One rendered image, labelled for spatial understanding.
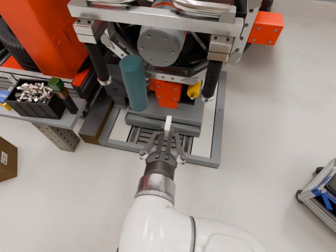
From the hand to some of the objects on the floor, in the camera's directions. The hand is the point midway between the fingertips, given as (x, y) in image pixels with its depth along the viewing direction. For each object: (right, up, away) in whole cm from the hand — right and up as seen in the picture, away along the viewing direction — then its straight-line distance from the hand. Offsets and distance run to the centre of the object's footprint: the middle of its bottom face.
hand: (168, 126), depth 63 cm
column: (-68, -13, +74) cm, 101 cm away
